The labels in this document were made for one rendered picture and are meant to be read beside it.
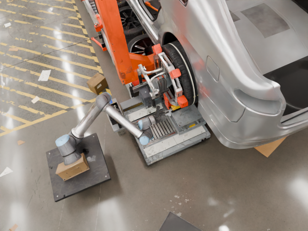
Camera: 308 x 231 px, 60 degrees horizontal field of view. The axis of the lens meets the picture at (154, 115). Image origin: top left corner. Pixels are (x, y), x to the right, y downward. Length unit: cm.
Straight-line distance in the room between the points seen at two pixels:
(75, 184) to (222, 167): 161
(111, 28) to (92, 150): 132
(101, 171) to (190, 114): 121
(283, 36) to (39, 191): 313
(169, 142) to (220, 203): 87
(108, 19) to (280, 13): 179
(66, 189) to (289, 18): 289
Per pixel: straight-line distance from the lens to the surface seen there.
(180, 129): 320
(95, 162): 299
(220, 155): 323
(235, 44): 182
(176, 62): 245
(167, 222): 262
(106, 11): 254
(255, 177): 320
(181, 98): 253
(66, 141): 285
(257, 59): 284
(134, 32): 387
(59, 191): 301
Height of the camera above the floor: 291
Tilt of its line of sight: 56 degrees down
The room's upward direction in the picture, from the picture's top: 10 degrees counter-clockwise
